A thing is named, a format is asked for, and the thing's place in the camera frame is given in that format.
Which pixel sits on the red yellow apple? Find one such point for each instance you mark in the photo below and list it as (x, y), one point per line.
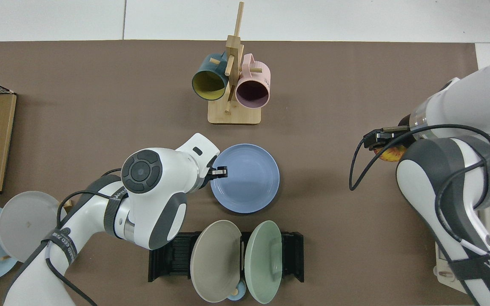
(391, 154)

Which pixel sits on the beige plate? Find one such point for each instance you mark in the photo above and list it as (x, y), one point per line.
(215, 263)

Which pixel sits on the black dish rack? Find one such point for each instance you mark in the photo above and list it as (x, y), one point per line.
(168, 259)

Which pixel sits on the pale green plate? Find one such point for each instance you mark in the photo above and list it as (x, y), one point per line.
(264, 263)

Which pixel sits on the grey plate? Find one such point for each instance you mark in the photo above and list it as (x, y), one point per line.
(24, 221)

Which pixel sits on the wooden cup stand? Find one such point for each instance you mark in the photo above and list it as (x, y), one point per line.
(234, 114)

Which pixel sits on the dark blue cup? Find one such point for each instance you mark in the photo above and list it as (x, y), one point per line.
(209, 68)

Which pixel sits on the pink cup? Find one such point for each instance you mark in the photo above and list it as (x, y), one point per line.
(262, 74)

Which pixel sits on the small blue round thing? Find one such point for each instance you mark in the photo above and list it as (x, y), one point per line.
(240, 290)

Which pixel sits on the brown table cloth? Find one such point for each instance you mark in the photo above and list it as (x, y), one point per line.
(100, 106)

